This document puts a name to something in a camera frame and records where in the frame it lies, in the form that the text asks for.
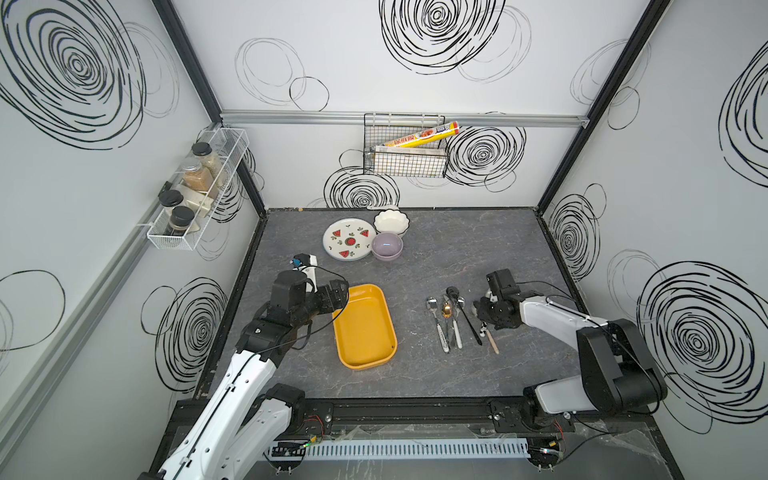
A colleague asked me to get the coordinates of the wooden handle spoon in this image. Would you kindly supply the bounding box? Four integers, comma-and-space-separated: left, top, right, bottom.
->
480, 322, 500, 355

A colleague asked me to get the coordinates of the black long spoon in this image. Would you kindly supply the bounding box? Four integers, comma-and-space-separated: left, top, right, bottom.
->
446, 286, 483, 346

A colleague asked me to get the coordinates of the silver spoon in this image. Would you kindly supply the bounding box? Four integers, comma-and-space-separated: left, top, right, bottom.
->
426, 297, 450, 354

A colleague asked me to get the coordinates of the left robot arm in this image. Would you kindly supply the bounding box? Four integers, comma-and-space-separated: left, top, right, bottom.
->
140, 266, 350, 479

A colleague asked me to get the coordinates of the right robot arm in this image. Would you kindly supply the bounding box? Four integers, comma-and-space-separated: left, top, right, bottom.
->
473, 269, 668, 429

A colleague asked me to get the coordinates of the yellow storage box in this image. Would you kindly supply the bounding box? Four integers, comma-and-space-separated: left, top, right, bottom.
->
333, 284, 398, 370

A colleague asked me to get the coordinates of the yellow foil roll box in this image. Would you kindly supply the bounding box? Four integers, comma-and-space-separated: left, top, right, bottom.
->
384, 122, 460, 148

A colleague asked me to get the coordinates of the watermelon pattern plate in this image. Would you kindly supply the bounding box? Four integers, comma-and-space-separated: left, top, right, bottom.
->
322, 218, 377, 262

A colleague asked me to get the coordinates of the purple bowl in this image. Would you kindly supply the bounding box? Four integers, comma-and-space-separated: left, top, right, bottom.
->
371, 232, 404, 261

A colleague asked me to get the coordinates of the white scalloped bowl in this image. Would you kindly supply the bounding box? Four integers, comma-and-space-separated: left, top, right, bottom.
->
374, 209, 410, 237

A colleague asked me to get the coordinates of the front black lid jar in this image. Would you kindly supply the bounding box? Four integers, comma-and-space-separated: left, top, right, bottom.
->
164, 205, 195, 236

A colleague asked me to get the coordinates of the brown spice jar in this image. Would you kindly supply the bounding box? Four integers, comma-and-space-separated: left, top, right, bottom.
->
180, 157, 215, 193

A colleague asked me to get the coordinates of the spice jar black lid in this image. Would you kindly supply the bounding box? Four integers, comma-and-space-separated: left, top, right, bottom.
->
191, 141, 223, 179

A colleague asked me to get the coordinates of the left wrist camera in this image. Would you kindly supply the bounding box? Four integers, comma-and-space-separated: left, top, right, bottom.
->
291, 253, 318, 293

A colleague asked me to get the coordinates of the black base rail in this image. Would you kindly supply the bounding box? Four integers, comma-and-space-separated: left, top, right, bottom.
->
170, 394, 655, 436

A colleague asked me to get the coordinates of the black wire basket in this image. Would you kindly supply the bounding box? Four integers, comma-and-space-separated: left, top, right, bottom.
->
362, 119, 450, 178

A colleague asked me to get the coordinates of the white cable duct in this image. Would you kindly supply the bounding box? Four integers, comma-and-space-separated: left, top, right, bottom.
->
266, 438, 530, 461

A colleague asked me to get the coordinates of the clear wall shelf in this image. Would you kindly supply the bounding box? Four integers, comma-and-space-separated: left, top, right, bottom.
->
146, 127, 249, 261

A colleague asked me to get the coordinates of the aluminium wall rail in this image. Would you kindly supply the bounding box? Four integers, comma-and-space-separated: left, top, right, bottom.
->
220, 110, 590, 128

